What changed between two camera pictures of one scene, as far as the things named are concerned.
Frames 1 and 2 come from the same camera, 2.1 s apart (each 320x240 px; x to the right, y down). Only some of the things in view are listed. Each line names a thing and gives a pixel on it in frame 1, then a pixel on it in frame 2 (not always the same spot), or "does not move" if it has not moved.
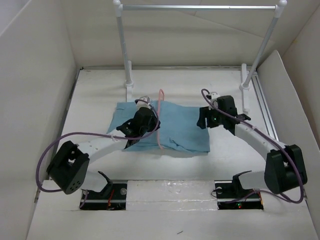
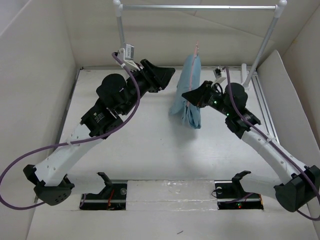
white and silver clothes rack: (280, 6) does not move
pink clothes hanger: (159, 115) -> (196, 53)
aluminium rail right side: (264, 108) does not move
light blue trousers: (180, 130) -> (190, 79)
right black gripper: (204, 112) -> (196, 95)
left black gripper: (154, 119) -> (160, 76)
